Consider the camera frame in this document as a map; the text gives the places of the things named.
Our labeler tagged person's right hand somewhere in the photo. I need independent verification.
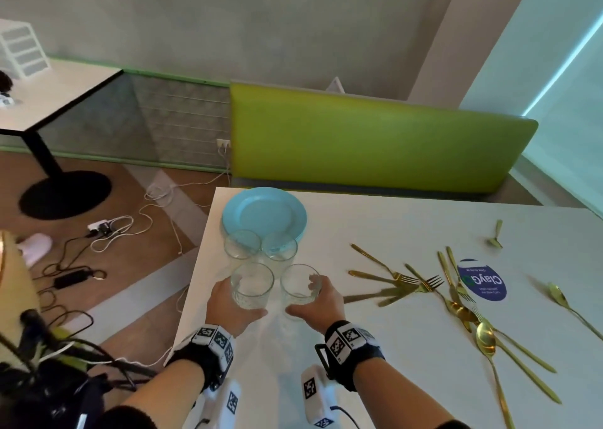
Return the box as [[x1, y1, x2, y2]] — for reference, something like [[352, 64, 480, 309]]
[[285, 275, 347, 335]]

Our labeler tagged person's left hand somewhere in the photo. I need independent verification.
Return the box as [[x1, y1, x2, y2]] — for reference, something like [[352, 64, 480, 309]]
[[205, 275, 268, 338]]

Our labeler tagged clear drinking glass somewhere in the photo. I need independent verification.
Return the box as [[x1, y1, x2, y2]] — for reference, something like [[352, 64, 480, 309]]
[[261, 231, 298, 263], [280, 263, 323, 314], [224, 229, 263, 261], [229, 261, 276, 311]]

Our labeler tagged blue plate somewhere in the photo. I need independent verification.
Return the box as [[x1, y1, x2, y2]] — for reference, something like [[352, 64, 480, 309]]
[[221, 214, 308, 244], [221, 212, 308, 241], [221, 216, 308, 246], [222, 187, 308, 239]]

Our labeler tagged person's left forearm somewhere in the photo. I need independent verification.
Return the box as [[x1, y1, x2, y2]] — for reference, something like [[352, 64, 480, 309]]
[[120, 356, 208, 429]]

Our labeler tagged blue round sticker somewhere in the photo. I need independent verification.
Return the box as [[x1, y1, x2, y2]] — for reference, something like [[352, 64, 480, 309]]
[[455, 258, 509, 302]]

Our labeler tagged black power brick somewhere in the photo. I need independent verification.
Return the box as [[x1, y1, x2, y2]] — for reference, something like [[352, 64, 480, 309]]
[[54, 269, 90, 290]]

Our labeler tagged green bench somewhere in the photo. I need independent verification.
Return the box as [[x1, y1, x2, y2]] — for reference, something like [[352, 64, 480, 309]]
[[229, 80, 540, 204]]

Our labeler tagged white side table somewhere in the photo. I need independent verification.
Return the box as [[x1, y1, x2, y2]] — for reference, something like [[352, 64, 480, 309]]
[[0, 58, 124, 220]]

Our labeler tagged white roller blind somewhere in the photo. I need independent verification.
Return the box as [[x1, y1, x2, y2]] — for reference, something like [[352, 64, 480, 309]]
[[523, 16, 603, 208]]

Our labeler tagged white drawer unit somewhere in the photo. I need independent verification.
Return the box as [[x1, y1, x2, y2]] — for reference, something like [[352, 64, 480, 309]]
[[0, 18, 52, 79]]

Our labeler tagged black marker wrist strap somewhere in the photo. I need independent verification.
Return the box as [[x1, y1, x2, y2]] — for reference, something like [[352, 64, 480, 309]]
[[314, 320, 386, 393], [165, 323, 235, 392]]

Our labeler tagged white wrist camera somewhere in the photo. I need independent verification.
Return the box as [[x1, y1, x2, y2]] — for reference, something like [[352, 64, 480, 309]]
[[301, 365, 339, 429], [195, 379, 242, 429]]

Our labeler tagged white floor cable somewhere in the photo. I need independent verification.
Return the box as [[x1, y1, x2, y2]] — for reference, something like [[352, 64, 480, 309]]
[[143, 148, 232, 204], [89, 202, 185, 255]]

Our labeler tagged black floor cable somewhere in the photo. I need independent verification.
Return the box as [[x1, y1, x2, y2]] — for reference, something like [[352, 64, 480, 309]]
[[35, 235, 109, 330]]

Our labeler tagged grey wire mesh panel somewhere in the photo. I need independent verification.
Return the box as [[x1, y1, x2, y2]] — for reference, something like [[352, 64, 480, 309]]
[[40, 68, 232, 170]]

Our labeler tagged black cable bundle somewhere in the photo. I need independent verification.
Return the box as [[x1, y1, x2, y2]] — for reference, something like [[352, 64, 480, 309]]
[[0, 308, 159, 429]]

